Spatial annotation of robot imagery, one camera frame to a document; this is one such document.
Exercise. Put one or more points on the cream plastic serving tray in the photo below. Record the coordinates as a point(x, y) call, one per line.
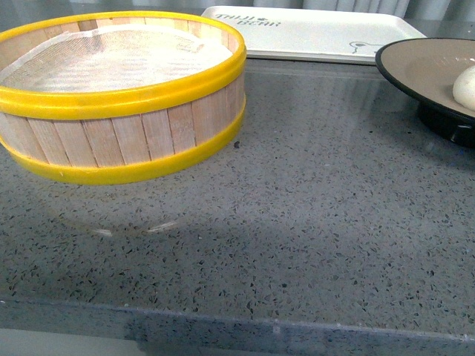
point(313, 35)

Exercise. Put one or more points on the white steamed bun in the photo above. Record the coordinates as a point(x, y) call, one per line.
point(464, 88)

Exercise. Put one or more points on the grey pleated curtain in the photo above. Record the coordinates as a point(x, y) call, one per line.
point(448, 10)

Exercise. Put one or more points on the white mesh steamer liner cloth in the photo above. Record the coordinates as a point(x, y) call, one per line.
point(112, 58)

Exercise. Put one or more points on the yellow-rimmed wooden steamer basket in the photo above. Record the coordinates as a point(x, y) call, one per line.
point(129, 135)

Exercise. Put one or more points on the beige plate with black rim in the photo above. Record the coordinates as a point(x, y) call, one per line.
point(426, 69)

